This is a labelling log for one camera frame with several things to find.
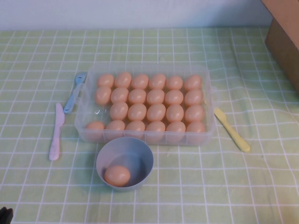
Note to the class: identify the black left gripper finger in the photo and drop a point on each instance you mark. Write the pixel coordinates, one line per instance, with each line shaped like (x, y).
(9, 217)
(2, 217)

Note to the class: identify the beige plastic egg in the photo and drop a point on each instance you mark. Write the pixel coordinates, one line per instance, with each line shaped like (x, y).
(137, 96)
(155, 96)
(174, 82)
(175, 113)
(196, 131)
(118, 111)
(139, 81)
(105, 80)
(193, 97)
(195, 113)
(103, 94)
(94, 129)
(157, 81)
(137, 112)
(156, 112)
(123, 79)
(174, 97)
(119, 95)
(155, 130)
(135, 129)
(115, 129)
(117, 176)
(193, 82)
(175, 131)

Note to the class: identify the clear plastic egg box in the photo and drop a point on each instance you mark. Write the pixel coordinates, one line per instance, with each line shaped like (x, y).
(211, 116)

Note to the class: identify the brown cardboard box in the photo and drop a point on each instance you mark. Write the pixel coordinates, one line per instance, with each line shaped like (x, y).
(286, 46)

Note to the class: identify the pink plastic knife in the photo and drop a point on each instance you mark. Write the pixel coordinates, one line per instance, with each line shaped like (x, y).
(56, 137)

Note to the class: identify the blue plastic fork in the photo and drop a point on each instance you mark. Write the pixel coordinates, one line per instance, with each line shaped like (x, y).
(70, 102)

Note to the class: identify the blue round bowl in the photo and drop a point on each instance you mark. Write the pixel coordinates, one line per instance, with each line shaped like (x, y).
(140, 154)

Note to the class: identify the green checked tablecloth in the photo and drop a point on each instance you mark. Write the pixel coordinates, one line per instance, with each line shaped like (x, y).
(210, 186)

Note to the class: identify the yellow plastic knife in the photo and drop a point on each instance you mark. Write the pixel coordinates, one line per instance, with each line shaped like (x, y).
(233, 134)

